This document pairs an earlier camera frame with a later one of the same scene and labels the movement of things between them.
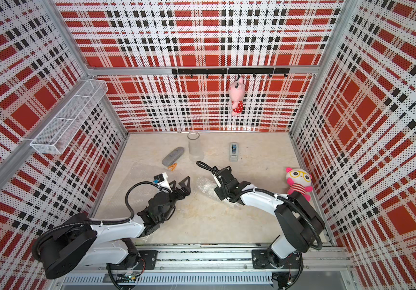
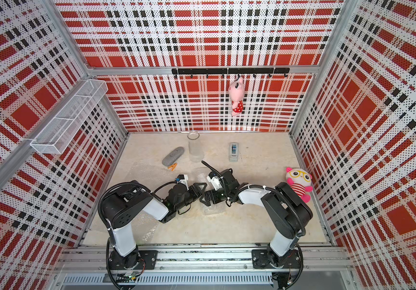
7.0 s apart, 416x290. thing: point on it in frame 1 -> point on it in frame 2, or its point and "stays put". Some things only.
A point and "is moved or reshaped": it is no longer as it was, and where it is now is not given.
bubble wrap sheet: [207, 186] is moved or reshaped
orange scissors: [172, 167] stays put
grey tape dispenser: [234, 152] stays put
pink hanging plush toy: [236, 92] stays put
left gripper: [185, 190] -> [198, 192]
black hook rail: [237, 71] stays put
